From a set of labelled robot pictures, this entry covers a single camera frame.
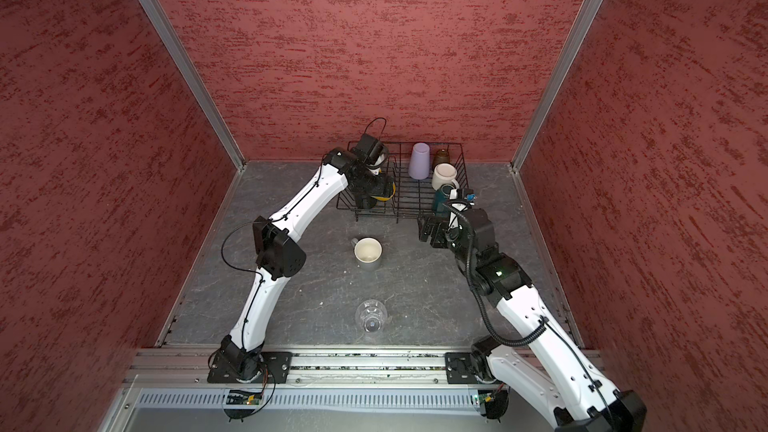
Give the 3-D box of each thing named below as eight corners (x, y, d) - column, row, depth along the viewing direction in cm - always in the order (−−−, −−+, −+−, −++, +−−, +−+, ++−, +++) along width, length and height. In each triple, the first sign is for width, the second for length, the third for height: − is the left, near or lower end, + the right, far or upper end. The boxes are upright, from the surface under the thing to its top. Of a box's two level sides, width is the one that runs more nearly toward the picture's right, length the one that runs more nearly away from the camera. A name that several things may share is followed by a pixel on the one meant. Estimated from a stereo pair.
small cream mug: (352, 275, 92) (349, 261, 84) (355, 251, 97) (352, 236, 90) (381, 275, 92) (381, 261, 85) (382, 251, 97) (381, 236, 90)
